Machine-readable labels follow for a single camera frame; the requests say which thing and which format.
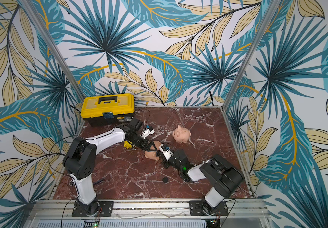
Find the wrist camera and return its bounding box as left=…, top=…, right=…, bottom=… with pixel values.
left=159, top=143, right=173, bottom=161
left=129, top=118, right=154, bottom=139

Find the orange piggy bank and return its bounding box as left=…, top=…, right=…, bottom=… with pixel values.
left=145, top=141, right=161, bottom=161

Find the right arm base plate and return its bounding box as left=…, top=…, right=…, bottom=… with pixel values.
left=189, top=199, right=229, bottom=216

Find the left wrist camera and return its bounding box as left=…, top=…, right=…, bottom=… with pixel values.
left=129, top=118, right=154, bottom=139

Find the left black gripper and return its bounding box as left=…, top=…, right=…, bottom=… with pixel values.
left=128, top=133, right=158, bottom=152

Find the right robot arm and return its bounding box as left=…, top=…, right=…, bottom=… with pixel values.
left=155, top=144, right=244, bottom=216

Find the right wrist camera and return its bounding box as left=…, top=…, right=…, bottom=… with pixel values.
left=159, top=143, right=173, bottom=161

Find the yellow piggy bank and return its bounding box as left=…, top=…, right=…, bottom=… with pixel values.
left=124, top=141, right=133, bottom=149

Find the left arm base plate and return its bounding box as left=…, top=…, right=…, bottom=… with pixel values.
left=72, top=200, right=114, bottom=217

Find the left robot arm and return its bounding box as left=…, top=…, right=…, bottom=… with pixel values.
left=63, top=125, right=154, bottom=206

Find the pink piggy bank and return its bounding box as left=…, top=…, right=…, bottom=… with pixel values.
left=172, top=125, right=191, bottom=143

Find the yellow black toolbox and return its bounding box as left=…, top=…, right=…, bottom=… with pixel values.
left=80, top=94, right=135, bottom=127

